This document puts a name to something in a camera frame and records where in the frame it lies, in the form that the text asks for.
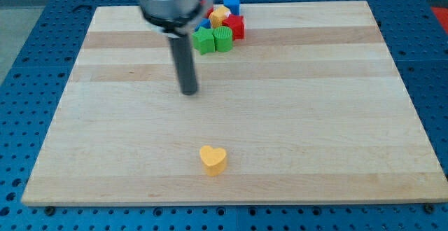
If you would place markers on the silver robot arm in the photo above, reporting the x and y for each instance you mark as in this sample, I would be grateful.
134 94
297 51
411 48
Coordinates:
174 18

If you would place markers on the yellow heart block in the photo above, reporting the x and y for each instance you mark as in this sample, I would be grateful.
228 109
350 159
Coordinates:
214 160

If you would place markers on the green star block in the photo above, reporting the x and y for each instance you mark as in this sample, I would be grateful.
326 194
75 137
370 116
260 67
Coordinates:
204 41

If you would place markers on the green cylinder block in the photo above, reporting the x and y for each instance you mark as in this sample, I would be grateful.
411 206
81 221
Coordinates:
223 39

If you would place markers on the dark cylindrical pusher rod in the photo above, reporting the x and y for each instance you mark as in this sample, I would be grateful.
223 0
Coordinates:
181 51

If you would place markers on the red star block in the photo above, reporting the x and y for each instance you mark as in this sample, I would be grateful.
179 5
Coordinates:
236 23

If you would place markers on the small blue block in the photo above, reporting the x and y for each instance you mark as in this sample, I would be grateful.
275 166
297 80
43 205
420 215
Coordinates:
204 23

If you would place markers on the yellow hexagon block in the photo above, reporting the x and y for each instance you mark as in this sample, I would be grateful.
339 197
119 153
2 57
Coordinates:
218 15

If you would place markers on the small red block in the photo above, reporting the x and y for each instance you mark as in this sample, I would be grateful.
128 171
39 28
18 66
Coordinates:
209 11

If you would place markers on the blue cube block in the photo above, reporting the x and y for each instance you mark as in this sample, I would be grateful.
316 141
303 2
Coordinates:
233 5

